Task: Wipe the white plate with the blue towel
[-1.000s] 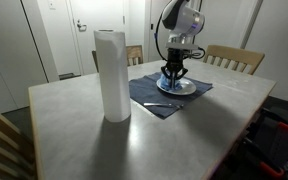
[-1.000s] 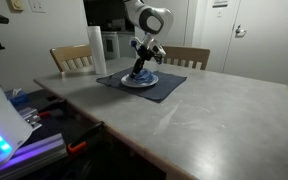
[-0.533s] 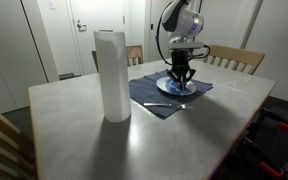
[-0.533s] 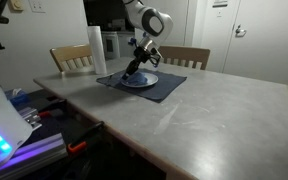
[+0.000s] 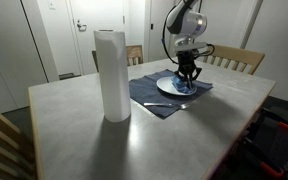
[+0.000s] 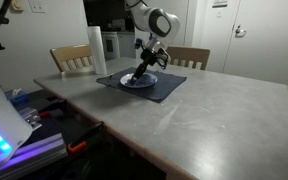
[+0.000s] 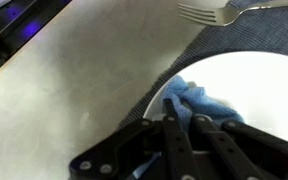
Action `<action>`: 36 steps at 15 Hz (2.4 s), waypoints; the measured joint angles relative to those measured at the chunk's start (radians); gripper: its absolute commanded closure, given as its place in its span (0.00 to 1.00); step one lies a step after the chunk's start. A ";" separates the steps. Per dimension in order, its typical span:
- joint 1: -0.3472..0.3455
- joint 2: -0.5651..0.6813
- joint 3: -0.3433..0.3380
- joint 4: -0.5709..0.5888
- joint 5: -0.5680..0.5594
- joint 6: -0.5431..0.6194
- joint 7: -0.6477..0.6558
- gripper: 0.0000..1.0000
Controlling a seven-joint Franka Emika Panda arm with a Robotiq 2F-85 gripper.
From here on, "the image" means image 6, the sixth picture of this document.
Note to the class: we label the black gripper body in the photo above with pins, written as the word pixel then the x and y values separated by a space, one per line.
pixel 149 57

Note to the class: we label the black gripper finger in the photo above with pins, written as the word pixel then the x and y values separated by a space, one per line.
pixel 143 70
pixel 135 77

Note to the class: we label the blue towel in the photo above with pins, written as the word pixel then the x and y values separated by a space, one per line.
pixel 145 80

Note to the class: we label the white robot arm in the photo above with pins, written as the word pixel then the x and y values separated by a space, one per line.
pixel 157 21

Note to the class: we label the white round plate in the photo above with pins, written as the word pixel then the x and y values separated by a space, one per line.
pixel 127 81

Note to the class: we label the white paper towel roll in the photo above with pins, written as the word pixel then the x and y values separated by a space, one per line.
pixel 97 50

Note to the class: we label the dark blue placemat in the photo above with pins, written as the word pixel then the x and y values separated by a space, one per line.
pixel 165 86

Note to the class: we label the white kitchen appliance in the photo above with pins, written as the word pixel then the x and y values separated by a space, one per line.
pixel 124 43

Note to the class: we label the wooden slat-back chair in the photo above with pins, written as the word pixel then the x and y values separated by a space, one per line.
pixel 190 55
pixel 70 55

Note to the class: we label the black clamp with orange grip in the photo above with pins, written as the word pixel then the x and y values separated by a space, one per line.
pixel 84 138
pixel 55 110

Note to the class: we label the white paper door sign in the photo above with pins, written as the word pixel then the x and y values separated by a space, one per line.
pixel 220 3

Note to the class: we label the white door with deadbolt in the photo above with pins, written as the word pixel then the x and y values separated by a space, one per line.
pixel 267 40

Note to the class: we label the blue tissue box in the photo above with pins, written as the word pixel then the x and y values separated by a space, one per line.
pixel 17 98

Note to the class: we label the beige round thermostat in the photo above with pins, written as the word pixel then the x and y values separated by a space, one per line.
pixel 16 5

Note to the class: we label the white device with lit LEDs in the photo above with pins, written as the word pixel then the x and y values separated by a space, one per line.
pixel 0 116

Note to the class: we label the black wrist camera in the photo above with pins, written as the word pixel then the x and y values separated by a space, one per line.
pixel 164 58

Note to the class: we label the aluminium extrusion rail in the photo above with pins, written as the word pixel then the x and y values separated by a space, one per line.
pixel 40 150

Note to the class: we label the double white wall switch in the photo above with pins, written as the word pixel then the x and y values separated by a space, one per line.
pixel 37 5

